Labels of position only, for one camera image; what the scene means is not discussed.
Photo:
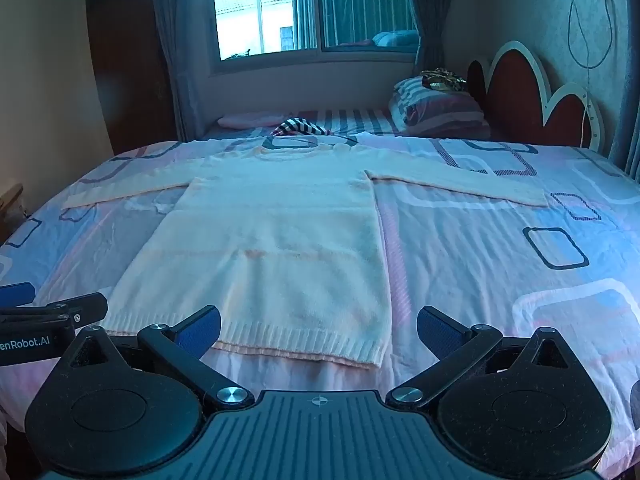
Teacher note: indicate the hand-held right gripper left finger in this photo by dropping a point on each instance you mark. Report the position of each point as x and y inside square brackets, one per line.
[200, 332]

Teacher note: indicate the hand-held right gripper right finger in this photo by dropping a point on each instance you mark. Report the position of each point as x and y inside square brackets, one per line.
[440, 332]

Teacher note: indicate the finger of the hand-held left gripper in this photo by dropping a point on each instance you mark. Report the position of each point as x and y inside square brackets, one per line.
[85, 305]
[15, 292]

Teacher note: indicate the cream knit sweater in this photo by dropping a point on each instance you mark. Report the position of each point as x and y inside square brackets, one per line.
[260, 240]

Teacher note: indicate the wooden nightstand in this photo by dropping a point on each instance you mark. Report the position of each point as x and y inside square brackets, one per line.
[10, 200]

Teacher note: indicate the pink patterned bed cover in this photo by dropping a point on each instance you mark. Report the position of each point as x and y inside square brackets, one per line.
[500, 260]

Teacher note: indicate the pink pillow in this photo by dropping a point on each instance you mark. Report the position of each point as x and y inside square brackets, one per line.
[250, 120]

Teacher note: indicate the striped pillow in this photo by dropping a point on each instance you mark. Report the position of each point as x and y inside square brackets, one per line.
[440, 107]

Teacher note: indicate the striped bed sheet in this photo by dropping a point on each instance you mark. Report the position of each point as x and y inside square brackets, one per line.
[360, 120]

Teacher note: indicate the striped garment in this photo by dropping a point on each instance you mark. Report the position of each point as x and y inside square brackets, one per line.
[302, 126]

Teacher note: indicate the dark wooden wardrobe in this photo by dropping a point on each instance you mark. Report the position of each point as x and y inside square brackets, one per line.
[130, 70]

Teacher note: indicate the gold patterned cloth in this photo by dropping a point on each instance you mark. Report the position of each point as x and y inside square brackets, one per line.
[442, 79]

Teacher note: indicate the red white headboard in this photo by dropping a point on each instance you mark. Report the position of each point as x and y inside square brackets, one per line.
[515, 90]

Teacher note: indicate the grey curtain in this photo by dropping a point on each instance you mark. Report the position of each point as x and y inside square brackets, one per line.
[175, 50]
[432, 15]

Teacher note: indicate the teal blanket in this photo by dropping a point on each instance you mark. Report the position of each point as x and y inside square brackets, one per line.
[395, 39]

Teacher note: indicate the window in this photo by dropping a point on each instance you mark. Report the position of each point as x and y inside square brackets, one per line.
[260, 10]

